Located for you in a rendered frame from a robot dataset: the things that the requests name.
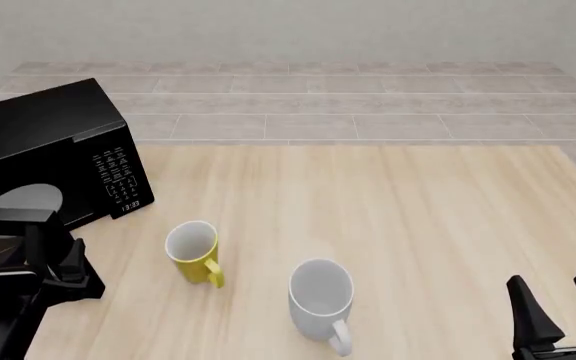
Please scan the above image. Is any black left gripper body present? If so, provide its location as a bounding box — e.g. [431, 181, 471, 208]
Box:
[40, 274, 107, 302]

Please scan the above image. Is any yellow mug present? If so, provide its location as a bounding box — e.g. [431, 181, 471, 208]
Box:
[163, 219, 227, 290]

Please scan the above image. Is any grey round turntable plate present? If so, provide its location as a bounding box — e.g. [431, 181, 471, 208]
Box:
[0, 183, 64, 212]

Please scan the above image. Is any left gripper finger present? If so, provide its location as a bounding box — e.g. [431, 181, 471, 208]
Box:
[69, 237, 89, 282]

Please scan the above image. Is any black microwave oven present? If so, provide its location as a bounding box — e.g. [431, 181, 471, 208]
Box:
[0, 77, 156, 231]

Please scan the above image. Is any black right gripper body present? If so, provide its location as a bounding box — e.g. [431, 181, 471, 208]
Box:
[511, 339, 576, 360]

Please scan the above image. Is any white mug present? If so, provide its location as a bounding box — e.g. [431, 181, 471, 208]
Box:
[287, 257, 356, 357]

